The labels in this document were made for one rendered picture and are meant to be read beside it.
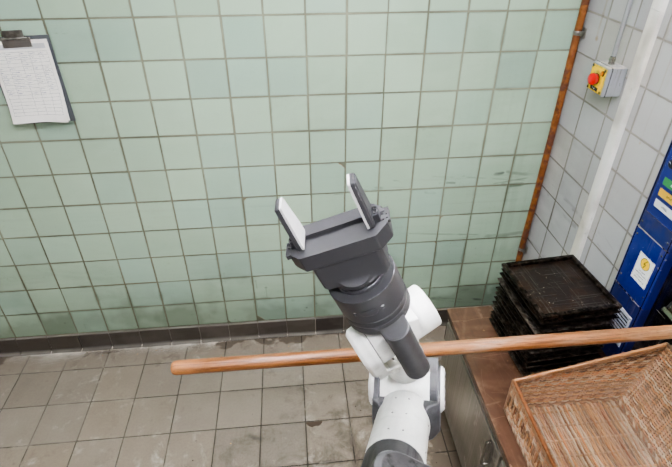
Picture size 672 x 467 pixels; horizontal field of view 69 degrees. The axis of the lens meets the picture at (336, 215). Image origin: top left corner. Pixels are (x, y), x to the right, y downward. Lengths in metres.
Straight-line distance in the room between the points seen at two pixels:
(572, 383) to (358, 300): 1.32
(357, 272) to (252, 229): 1.78
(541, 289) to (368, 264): 1.32
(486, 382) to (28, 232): 2.01
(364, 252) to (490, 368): 1.43
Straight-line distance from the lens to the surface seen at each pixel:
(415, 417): 0.84
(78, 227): 2.48
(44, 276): 2.72
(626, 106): 1.96
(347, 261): 0.56
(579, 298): 1.86
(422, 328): 0.68
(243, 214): 2.29
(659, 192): 1.81
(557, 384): 1.81
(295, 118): 2.06
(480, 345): 1.13
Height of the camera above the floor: 2.01
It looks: 33 degrees down
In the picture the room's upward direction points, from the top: straight up
